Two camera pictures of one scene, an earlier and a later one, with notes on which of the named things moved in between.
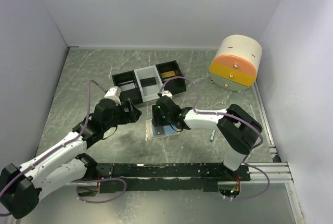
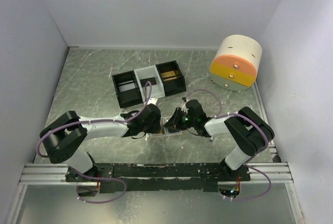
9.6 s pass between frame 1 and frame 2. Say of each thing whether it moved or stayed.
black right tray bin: stayed
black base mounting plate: stayed
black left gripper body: moved
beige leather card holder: stayed
